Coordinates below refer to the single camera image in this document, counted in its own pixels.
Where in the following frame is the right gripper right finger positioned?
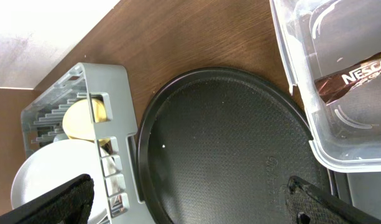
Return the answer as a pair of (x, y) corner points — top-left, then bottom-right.
(285, 175), (381, 224)

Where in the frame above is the round black serving tray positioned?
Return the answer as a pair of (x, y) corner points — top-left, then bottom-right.
(137, 67), (330, 223)

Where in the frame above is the yellow bowl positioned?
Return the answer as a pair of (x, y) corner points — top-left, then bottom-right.
(62, 98), (108, 142)

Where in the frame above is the grey round plate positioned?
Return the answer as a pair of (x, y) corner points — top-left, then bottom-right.
(11, 139), (107, 223)

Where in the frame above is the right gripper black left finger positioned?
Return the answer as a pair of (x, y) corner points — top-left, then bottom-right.
(0, 174), (94, 224)

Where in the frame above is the gold snack wrapper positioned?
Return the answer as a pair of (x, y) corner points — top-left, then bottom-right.
(314, 52), (381, 105)

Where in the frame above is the grey plastic dishwasher rack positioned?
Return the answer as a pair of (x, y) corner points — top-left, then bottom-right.
(21, 63), (153, 223)

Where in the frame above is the clear plastic waste bin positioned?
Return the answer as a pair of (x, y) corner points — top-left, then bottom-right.
(270, 0), (381, 173)

